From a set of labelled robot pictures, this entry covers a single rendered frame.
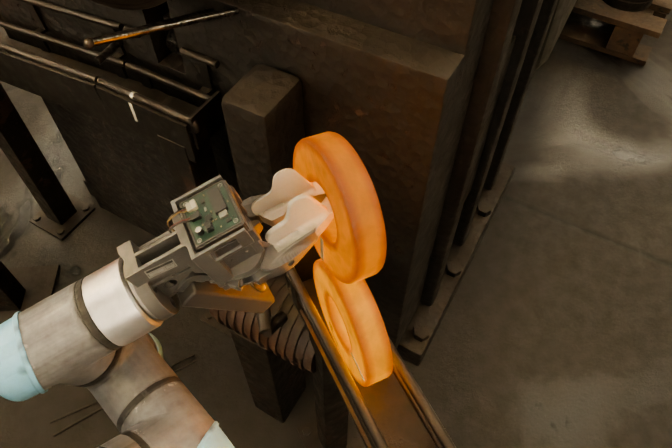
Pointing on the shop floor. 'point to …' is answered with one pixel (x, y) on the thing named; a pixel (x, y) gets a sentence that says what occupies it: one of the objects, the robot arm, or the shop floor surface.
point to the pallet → (624, 0)
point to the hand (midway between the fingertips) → (335, 196)
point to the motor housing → (272, 353)
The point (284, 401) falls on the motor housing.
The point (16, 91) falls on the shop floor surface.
